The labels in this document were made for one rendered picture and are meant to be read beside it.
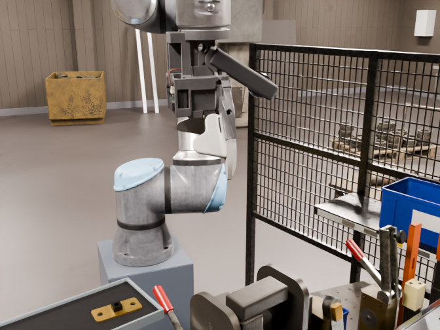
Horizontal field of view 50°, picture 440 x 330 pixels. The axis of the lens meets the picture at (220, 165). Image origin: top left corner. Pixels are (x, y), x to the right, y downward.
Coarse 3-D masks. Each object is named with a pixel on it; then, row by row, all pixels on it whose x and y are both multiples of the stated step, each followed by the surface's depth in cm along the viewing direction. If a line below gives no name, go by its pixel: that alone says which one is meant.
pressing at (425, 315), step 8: (432, 304) 113; (424, 312) 110; (432, 312) 111; (408, 320) 108; (416, 320) 108; (424, 320) 108; (432, 320) 108; (400, 328) 105; (408, 328) 105; (416, 328) 105; (424, 328) 105; (432, 328) 105
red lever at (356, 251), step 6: (348, 240) 114; (348, 246) 113; (354, 246) 113; (354, 252) 112; (360, 252) 112; (360, 258) 111; (366, 258) 112; (366, 264) 110; (372, 270) 110; (372, 276) 110; (378, 276) 109; (378, 282) 108
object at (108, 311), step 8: (112, 304) 84; (120, 304) 84; (128, 304) 86; (136, 304) 86; (96, 312) 83; (104, 312) 83; (112, 312) 83; (120, 312) 83; (128, 312) 84; (96, 320) 81; (104, 320) 82
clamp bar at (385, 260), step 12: (384, 228) 105; (396, 228) 105; (384, 240) 104; (396, 240) 103; (384, 252) 104; (396, 252) 106; (384, 264) 105; (396, 264) 106; (384, 276) 106; (396, 276) 107; (384, 288) 106; (396, 288) 107; (396, 300) 108
